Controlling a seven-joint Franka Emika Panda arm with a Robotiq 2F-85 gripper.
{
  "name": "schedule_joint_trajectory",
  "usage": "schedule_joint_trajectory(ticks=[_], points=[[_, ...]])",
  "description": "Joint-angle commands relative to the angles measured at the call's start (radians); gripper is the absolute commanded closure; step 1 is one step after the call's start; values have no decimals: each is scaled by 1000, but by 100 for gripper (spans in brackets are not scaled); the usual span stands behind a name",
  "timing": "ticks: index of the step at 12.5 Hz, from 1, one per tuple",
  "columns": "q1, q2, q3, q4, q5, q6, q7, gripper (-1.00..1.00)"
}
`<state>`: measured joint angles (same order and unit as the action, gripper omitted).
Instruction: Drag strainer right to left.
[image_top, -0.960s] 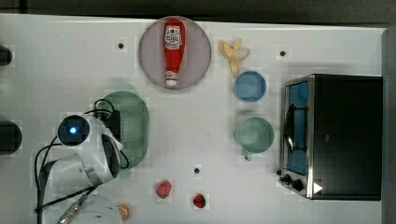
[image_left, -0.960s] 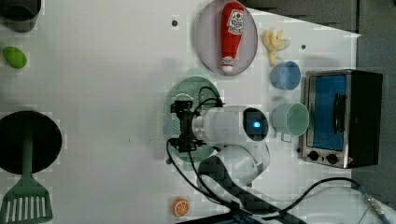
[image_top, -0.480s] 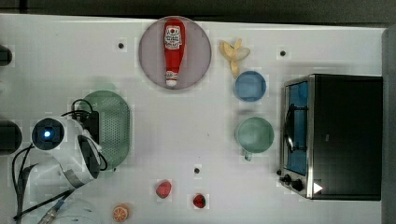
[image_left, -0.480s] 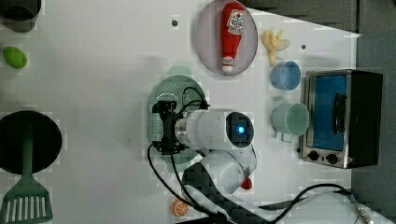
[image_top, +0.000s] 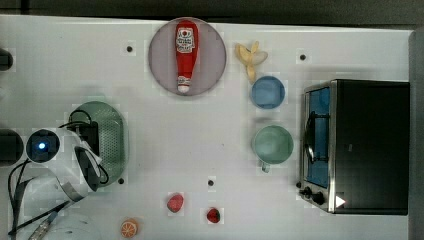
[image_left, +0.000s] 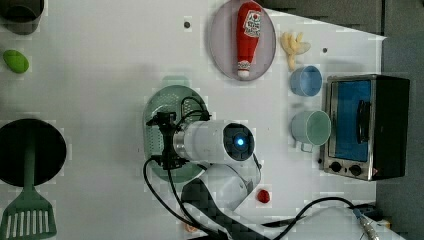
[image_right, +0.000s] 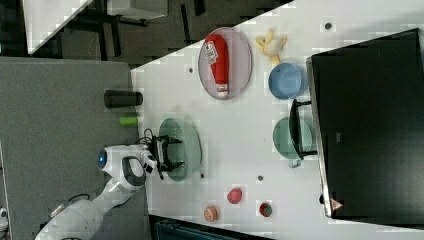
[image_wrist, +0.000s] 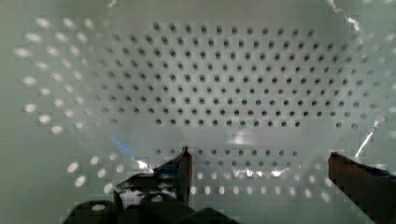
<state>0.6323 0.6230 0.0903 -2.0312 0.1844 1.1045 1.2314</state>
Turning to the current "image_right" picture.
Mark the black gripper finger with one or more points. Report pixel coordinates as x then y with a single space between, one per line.
169 167
170 140

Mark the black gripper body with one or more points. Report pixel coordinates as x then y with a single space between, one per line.
158 152

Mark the green plastic strainer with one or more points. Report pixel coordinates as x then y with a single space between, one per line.
188 151

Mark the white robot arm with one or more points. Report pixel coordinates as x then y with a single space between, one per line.
127 166

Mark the green lime toy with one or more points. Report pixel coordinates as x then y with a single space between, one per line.
128 121

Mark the orange slice toy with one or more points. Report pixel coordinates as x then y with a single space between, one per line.
210 214

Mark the black cylindrical cup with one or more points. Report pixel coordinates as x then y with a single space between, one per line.
119 99

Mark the strawberry toy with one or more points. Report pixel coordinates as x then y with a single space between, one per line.
235 195

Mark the grey round plate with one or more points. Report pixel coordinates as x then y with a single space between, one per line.
240 64

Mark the red ketchup bottle toy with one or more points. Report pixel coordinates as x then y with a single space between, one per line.
218 60

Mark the small red fruit toy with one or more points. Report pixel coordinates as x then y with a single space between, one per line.
265 209

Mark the green plastic mug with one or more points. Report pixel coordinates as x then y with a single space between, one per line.
283 142

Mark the blue plastic cup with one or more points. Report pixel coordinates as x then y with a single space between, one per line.
287 81

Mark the yellow banana peel toy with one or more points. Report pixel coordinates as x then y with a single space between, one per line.
270 45

